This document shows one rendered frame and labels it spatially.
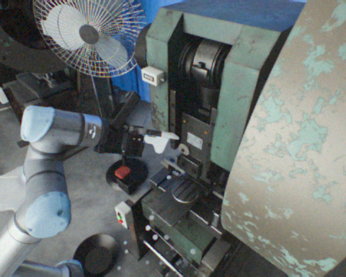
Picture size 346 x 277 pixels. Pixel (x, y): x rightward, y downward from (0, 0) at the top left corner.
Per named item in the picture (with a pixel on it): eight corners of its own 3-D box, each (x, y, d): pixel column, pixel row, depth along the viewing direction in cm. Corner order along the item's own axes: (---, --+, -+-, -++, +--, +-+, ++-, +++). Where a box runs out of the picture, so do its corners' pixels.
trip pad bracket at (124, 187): (132, 208, 130) (127, 186, 118) (120, 198, 135) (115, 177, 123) (140, 201, 134) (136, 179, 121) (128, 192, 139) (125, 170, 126)
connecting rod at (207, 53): (205, 143, 85) (218, 48, 63) (179, 129, 91) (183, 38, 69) (234, 118, 97) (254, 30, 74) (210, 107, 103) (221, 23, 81)
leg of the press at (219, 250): (203, 330, 132) (229, 264, 73) (187, 312, 137) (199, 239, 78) (272, 217, 184) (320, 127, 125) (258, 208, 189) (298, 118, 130)
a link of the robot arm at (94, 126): (77, 112, 57) (88, 114, 51) (95, 116, 60) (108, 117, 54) (72, 143, 57) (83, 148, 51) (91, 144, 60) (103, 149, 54)
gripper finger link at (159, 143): (176, 155, 64) (143, 150, 63) (179, 133, 63) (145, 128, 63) (176, 156, 60) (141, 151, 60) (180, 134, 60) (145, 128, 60)
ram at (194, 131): (200, 185, 97) (207, 130, 77) (173, 166, 104) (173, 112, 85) (222, 162, 107) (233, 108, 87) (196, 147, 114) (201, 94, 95)
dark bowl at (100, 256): (91, 296, 144) (89, 292, 139) (66, 261, 159) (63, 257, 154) (129, 257, 161) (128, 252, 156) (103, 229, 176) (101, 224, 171)
